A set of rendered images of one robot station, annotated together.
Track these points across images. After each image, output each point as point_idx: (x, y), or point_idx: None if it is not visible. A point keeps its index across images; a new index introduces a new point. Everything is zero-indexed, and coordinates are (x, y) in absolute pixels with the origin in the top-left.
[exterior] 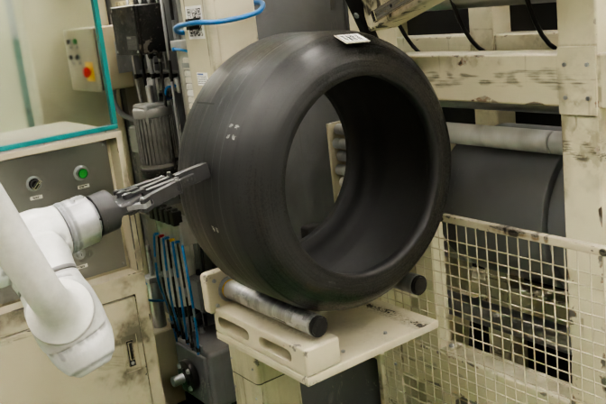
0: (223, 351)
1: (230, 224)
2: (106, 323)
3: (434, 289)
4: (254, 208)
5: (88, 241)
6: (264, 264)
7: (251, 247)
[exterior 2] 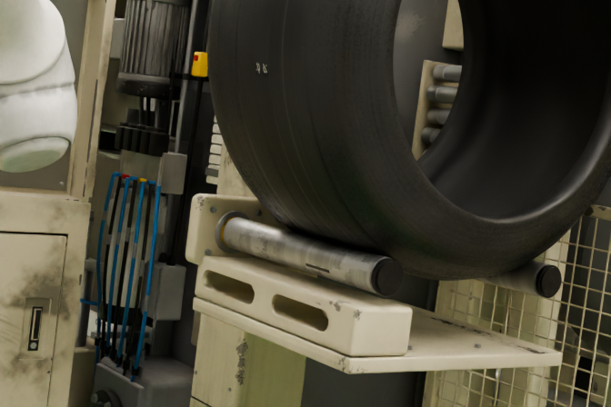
0: (173, 384)
1: (294, 53)
2: (73, 90)
3: (549, 332)
4: (343, 28)
5: None
6: (332, 134)
7: (318, 96)
